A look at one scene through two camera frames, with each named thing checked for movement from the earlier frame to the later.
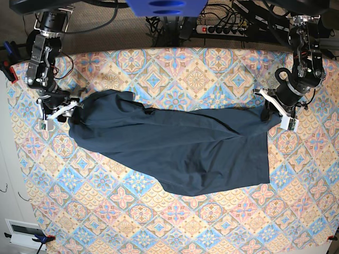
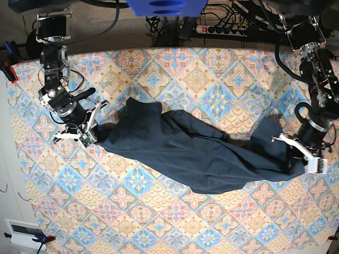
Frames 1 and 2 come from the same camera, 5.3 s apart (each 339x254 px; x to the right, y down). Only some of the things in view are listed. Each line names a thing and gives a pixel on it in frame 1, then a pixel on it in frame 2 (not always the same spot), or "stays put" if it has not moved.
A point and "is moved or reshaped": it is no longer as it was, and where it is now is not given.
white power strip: x=222 y=30 stays put
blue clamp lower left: x=42 y=239 stays put
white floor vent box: x=22 y=233 stays put
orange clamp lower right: x=332 y=237 stays put
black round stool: x=30 y=41 stays put
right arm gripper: x=284 y=97 → x=314 y=131
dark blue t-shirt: x=185 y=150 is moved or reshaped
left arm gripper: x=59 y=104 → x=74 y=116
